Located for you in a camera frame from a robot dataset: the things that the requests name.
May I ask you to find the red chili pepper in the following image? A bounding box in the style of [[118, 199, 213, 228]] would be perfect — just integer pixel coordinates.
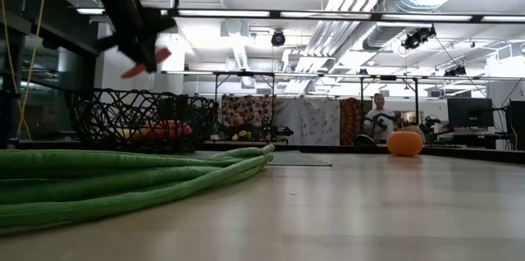
[[121, 47, 172, 80]]

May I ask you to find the red yellow mango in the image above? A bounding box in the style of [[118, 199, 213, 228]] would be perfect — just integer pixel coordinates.
[[143, 120, 193, 141]]

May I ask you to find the green long beans bunch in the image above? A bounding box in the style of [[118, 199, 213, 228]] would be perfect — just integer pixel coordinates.
[[0, 144, 276, 231]]

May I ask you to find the round orange fruit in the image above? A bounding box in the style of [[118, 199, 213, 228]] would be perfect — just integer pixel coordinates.
[[386, 130, 424, 158]]

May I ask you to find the person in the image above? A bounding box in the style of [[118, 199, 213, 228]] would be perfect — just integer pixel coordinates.
[[363, 92, 398, 144]]

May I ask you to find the brown floral cloth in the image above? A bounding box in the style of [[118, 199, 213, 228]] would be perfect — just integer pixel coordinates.
[[221, 94, 275, 131]]

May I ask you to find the black computer monitor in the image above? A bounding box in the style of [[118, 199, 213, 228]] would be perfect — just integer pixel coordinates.
[[508, 99, 525, 151], [446, 97, 495, 129]]

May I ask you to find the orange mandala cloth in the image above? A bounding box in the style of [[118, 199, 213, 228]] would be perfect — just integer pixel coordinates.
[[339, 97, 365, 146]]

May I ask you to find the white patterned cloth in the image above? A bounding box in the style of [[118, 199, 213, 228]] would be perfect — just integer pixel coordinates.
[[274, 96, 340, 146]]

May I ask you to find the yellow cable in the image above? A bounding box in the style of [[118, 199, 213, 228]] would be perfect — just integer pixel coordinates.
[[0, 0, 50, 142]]

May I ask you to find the dark woven wire basket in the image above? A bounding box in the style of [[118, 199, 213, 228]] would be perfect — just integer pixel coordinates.
[[65, 87, 220, 155]]

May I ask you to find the round black ceiling camera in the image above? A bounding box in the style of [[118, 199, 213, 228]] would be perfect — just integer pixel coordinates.
[[270, 30, 287, 48]]

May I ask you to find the black background table frame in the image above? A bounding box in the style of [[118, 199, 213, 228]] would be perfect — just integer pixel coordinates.
[[162, 70, 422, 147]]

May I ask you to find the black aluminium table frame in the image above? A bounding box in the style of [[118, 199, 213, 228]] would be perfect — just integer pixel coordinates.
[[16, 6, 525, 166]]

